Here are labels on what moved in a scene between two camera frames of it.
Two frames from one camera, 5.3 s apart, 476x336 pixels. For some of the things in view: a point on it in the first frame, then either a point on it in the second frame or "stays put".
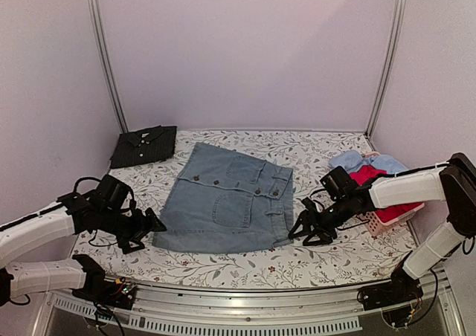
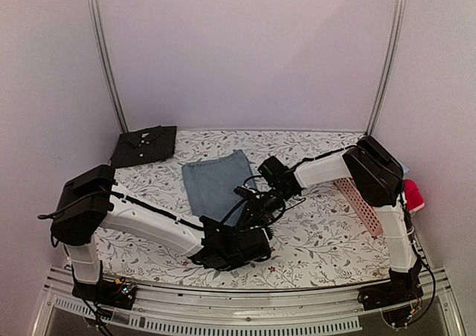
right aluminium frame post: (399, 15) stays put
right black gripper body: (326, 223) to (259, 209)
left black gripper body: (126, 229) to (231, 263)
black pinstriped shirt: (146, 145) stays put
